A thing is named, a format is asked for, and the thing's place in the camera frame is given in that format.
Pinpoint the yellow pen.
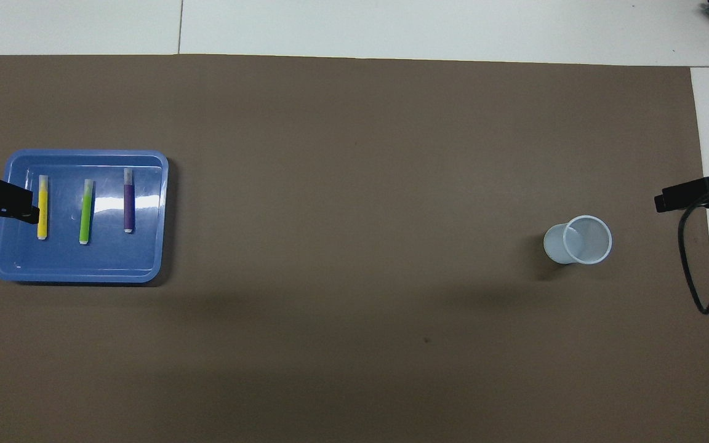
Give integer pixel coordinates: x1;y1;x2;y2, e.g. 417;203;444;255
37;175;49;241

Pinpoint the green pen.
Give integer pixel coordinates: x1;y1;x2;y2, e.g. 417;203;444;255
79;179;95;245

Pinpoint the purple pen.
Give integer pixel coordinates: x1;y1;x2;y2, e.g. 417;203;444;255
123;168;135;234

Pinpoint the blue plastic tray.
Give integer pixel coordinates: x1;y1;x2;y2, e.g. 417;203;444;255
0;150;169;284

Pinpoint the translucent plastic cup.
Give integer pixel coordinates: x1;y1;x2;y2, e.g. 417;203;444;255
543;215;613;265

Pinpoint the brown table mat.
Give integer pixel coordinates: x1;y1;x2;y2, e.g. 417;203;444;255
0;54;709;443

